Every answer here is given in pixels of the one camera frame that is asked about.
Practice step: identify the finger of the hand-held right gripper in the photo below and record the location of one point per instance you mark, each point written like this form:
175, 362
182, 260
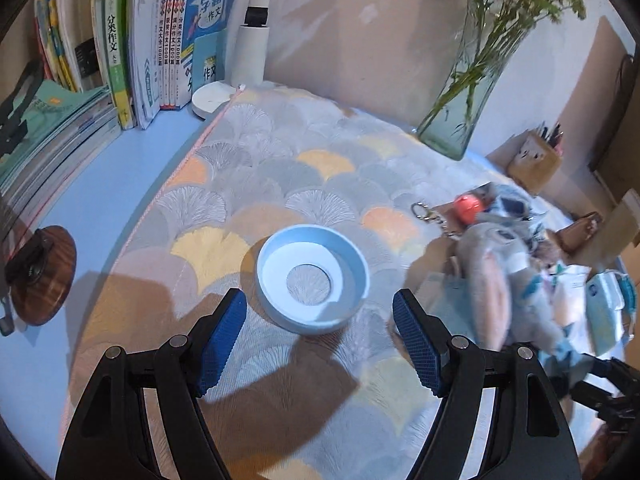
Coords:
617, 371
597, 395

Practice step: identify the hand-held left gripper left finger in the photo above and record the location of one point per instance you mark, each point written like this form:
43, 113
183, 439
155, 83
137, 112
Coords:
222, 341

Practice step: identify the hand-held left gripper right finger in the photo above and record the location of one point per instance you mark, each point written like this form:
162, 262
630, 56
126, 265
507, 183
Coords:
415, 346

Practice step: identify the grey plush toy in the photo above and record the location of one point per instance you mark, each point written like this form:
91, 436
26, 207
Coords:
492, 280

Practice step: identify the light blue tissue pack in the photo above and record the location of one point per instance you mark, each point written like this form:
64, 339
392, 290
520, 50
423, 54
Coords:
605, 310

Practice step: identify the light blue round bowl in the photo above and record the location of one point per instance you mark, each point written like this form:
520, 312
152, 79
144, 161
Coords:
280, 305

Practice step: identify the red ball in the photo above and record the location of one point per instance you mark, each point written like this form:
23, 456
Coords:
467, 207

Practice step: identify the blue white patterned cloth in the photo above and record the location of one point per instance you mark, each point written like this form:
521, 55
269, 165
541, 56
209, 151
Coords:
515, 205

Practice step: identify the round wooden coaster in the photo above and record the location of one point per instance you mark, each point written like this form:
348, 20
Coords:
52, 290

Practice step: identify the fan patterned tablecloth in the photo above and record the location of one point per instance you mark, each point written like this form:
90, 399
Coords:
300, 170

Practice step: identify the small black device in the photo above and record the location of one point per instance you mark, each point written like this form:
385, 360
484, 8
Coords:
30, 262

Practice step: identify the wooden pen holder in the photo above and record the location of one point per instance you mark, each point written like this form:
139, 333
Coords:
532, 167

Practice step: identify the white desk lamp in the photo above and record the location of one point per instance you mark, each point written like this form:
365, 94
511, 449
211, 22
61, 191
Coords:
217, 100

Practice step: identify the bunch of pens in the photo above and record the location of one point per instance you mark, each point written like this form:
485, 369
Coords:
550, 135

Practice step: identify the stack of flat magazines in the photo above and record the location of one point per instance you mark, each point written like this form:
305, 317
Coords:
55, 130

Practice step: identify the row of standing books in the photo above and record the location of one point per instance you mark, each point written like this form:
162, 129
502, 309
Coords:
150, 35

